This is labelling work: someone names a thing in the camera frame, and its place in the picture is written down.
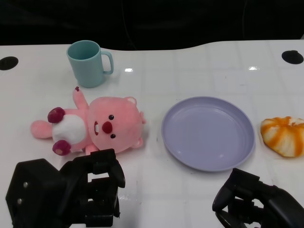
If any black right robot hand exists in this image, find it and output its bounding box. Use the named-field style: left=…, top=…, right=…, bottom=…
left=212, top=168, right=304, bottom=228

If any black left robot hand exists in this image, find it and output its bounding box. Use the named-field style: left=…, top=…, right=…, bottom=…
left=5, top=148, right=126, bottom=228

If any pink plush beaver doll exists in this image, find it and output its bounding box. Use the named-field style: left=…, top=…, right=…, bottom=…
left=30, top=86, right=147, bottom=156

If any lavender plastic plate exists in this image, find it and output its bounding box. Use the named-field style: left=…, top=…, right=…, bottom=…
left=161, top=95, right=256, bottom=172

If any orange striped bread toy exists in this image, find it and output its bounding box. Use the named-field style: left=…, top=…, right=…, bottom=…
left=260, top=116, right=304, bottom=159

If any teal plastic mug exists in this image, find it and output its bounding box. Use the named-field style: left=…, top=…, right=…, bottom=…
left=66, top=40, right=114, bottom=88

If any black table grommet hole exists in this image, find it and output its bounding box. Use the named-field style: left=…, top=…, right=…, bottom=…
left=0, top=56, right=19, bottom=71
left=281, top=50, right=304, bottom=65

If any black backdrop cloth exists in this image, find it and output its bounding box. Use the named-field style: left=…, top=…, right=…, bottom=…
left=0, top=0, right=304, bottom=51

